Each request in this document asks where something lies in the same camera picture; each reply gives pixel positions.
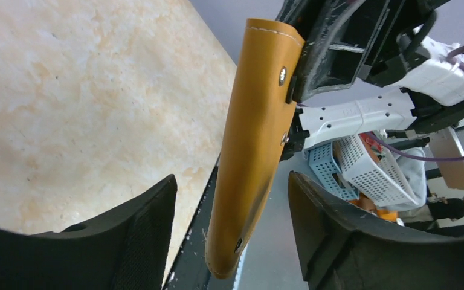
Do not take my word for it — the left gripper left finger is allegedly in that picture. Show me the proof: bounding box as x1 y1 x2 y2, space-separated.
0 175 178 289

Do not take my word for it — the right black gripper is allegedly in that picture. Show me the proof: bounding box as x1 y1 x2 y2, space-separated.
276 0 447 103

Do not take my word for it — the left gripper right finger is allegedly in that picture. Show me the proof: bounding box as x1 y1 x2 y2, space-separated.
288 172 464 289

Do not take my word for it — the orange leather card holder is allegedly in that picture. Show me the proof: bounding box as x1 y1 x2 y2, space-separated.
205 18 304 279

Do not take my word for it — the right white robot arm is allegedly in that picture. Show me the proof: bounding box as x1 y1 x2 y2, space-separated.
277 1 464 160

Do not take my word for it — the white plastic storage basket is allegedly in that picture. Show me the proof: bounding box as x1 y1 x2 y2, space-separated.
334 135 417 208

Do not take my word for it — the blue plastic storage basket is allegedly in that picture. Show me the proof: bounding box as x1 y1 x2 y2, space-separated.
308 142 359 201

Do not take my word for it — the person in beige shirt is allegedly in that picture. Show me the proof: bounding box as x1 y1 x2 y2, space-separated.
427 196 464 221

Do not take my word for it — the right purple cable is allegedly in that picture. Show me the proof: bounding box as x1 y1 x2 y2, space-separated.
359 35 464 163

